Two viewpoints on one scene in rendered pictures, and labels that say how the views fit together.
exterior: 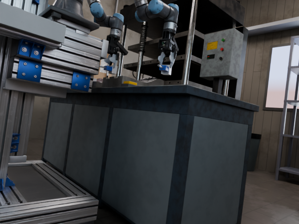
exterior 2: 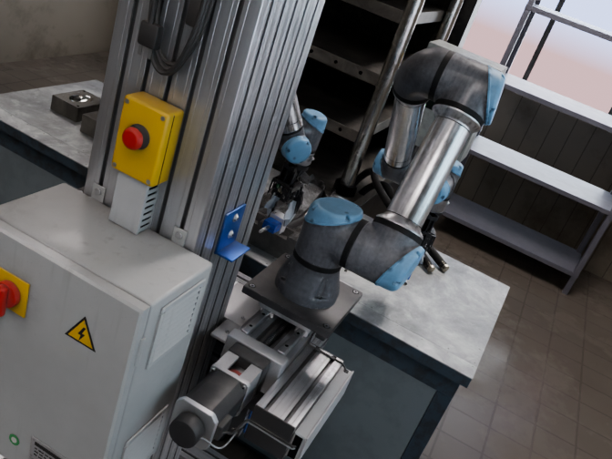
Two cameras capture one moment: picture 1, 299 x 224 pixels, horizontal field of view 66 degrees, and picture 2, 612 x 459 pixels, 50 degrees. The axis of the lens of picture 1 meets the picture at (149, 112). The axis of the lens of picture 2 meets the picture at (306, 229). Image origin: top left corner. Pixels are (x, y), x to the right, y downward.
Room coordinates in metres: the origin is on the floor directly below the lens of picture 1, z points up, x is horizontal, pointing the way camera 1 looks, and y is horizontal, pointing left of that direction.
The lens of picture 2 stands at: (-0.02, 1.20, 1.84)
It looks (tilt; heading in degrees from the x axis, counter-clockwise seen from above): 26 degrees down; 327
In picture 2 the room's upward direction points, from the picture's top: 20 degrees clockwise
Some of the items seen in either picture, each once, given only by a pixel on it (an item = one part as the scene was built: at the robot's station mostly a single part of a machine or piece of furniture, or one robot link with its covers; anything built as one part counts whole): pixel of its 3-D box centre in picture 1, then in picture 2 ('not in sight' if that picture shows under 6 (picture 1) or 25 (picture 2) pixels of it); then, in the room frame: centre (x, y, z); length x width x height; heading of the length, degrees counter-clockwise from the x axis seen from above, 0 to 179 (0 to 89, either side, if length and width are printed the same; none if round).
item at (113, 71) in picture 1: (106, 68); (270, 226); (1.55, 0.32, 0.93); 0.13 x 0.05 x 0.05; 129
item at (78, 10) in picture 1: (68, 10); (312, 271); (1.08, 0.44, 1.09); 0.15 x 0.15 x 0.10
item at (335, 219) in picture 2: not in sight; (331, 229); (1.07, 0.43, 1.20); 0.13 x 0.12 x 0.14; 42
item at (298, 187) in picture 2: (112, 45); (290, 179); (1.55, 0.31, 1.09); 0.09 x 0.08 x 0.12; 129
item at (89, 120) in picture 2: not in sight; (115, 126); (2.38, 0.64, 0.84); 0.20 x 0.15 x 0.07; 130
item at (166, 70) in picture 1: (163, 68); not in sight; (1.32, -0.05, 0.93); 0.13 x 0.05 x 0.05; 153
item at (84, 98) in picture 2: not in sight; (79, 105); (2.55, 0.74, 0.83); 0.17 x 0.13 x 0.06; 130
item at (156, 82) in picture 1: (139, 86); (300, 210); (1.78, 0.10, 0.87); 0.50 x 0.26 x 0.14; 130
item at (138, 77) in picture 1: (138, 76); not in sight; (2.71, 0.18, 1.10); 0.05 x 0.05 x 1.30
